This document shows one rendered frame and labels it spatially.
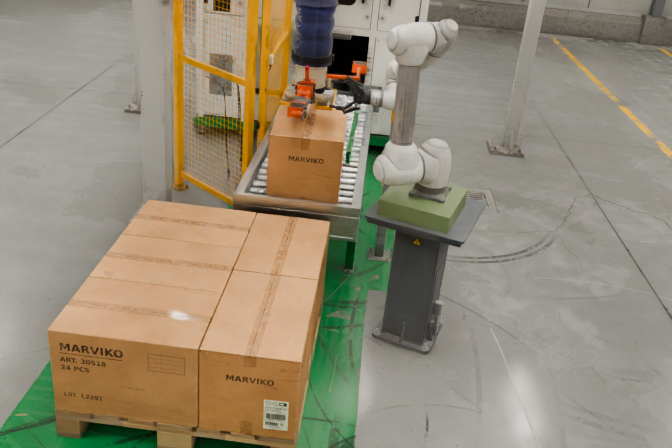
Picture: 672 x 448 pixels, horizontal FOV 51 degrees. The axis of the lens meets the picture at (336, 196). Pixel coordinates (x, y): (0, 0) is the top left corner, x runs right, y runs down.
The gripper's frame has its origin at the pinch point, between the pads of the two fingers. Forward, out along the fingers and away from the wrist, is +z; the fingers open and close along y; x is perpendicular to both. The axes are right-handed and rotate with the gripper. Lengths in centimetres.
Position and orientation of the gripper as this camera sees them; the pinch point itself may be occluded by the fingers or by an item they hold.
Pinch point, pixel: (332, 93)
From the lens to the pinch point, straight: 368.0
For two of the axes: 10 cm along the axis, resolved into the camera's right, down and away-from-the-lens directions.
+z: -9.9, -1.1, 0.3
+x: 0.7, -4.1, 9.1
